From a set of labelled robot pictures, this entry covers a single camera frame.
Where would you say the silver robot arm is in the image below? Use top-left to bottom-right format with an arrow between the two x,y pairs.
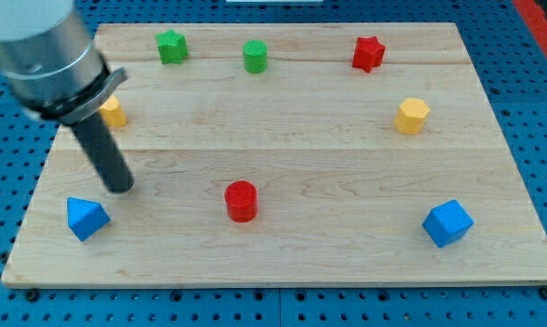
0,0 -> 127,125

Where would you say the red star block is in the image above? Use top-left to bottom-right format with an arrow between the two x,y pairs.
352,36 -> 386,73

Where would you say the green star block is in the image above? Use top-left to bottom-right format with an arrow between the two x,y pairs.
155,29 -> 188,64

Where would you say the wooden board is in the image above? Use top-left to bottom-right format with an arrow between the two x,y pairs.
2,23 -> 547,289

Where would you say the red cylinder block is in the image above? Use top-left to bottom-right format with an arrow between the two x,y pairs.
224,180 -> 258,223

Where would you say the green cylinder block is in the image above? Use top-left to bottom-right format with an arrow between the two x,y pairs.
243,40 -> 268,74

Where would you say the yellow hexagon block right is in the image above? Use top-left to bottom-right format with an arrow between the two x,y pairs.
393,98 -> 431,135

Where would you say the yellow hexagon block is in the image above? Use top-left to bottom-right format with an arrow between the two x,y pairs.
99,95 -> 127,127
393,98 -> 431,135

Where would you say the yellow hexagon block left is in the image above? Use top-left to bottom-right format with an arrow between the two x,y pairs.
99,95 -> 127,127

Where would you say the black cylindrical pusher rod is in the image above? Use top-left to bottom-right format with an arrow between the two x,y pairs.
71,113 -> 134,193

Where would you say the blue cube block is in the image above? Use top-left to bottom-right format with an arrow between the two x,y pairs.
423,199 -> 474,248

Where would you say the blue triangle block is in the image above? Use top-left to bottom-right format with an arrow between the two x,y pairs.
67,197 -> 111,242

